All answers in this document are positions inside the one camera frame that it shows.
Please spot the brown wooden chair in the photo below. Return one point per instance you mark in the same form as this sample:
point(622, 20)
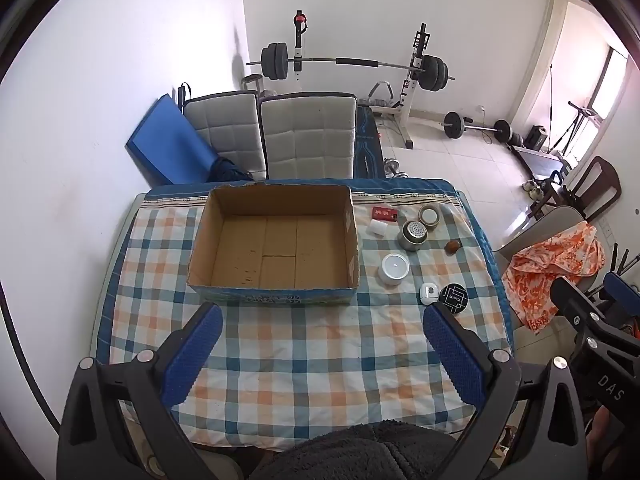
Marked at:
point(607, 185)

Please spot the black tripod stand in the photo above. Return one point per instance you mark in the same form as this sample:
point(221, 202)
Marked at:
point(575, 125)

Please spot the small red box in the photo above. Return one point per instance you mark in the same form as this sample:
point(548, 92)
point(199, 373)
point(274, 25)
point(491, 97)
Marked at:
point(385, 214)

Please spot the orange patterned cloth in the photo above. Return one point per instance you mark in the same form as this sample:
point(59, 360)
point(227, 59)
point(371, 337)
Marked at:
point(545, 270)

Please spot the black round compact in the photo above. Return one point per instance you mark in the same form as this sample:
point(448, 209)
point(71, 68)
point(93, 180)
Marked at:
point(454, 298)

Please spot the white round jar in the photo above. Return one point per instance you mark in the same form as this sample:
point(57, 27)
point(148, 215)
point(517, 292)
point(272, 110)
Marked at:
point(393, 269)

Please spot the small white plastic cap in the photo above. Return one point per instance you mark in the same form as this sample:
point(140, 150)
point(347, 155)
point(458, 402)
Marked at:
point(377, 228)

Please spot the long barbell with black plates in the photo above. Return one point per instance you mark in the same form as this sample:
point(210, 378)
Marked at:
point(275, 61)

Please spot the white earbud case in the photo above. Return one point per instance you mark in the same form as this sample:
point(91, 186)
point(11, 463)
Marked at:
point(429, 294)

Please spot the cardboard box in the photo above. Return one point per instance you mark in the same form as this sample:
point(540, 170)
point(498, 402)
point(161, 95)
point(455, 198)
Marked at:
point(280, 255)

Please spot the gold metal lid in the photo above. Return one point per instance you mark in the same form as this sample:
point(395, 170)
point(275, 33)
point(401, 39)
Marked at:
point(430, 216)

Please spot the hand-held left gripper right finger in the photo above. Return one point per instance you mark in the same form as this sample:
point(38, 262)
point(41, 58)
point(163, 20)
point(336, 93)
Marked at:
point(455, 355)

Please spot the short barbell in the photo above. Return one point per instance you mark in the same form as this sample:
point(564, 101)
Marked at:
point(454, 125)

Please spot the dark blue cloth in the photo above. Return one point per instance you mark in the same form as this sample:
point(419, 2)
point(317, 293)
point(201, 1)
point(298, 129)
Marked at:
point(230, 170)

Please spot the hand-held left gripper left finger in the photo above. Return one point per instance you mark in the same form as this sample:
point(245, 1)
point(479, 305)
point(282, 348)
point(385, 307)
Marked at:
point(195, 355)

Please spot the grey plastic chair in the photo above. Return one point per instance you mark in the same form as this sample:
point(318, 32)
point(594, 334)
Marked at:
point(550, 225)

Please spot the low dark table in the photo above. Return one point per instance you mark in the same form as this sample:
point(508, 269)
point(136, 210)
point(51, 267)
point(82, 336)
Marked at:
point(542, 160)

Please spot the dark grey fleece clothing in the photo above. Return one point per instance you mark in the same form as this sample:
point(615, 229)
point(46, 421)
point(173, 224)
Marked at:
point(365, 452)

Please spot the black patterned weight bench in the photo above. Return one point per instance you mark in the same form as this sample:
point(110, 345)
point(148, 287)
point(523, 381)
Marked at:
point(369, 145)

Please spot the small black speaker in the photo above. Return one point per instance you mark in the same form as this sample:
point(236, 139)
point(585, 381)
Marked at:
point(538, 137)

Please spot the chrome dumbbells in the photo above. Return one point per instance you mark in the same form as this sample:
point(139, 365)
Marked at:
point(395, 167)

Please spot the barbell on rack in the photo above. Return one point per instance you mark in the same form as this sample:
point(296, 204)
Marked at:
point(414, 90)

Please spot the perforated steel strainer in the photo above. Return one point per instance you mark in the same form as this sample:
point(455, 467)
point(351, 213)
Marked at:
point(413, 235)

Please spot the blue foam mat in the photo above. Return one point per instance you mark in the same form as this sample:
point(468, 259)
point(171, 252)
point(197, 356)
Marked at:
point(165, 140)

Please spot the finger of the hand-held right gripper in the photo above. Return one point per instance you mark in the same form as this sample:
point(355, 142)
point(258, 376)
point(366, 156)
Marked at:
point(625, 287)
point(575, 302)

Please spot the small brown nut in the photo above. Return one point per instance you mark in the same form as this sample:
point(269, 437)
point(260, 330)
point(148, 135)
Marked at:
point(452, 248)

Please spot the grey padded chair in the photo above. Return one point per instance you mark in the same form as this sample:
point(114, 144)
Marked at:
point(307, 135)
point(225, 130)

